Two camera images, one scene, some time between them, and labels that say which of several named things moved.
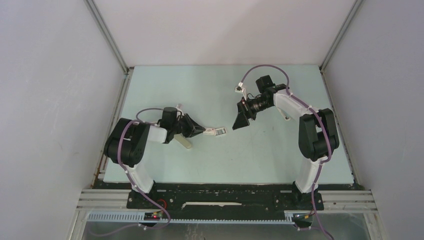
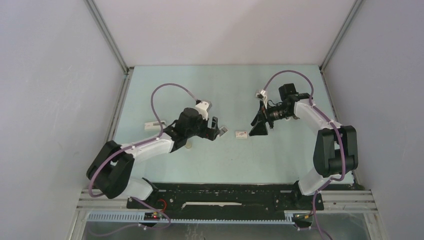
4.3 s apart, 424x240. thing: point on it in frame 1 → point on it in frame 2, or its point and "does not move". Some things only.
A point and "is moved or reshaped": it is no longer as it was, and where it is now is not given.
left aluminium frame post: x=107 y=36 does not move
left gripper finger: x=198 y=128 → x=215 y=126
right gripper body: x=257 y=105 → x=276 y=113
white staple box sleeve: x=211 y=131 is moved or reshaped
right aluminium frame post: x=340 y=33 does not move
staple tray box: x=220 y=131 does not move
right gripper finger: x=245 y=114 → x=259 y=127
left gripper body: x=183 y=125 → x=203 y=131
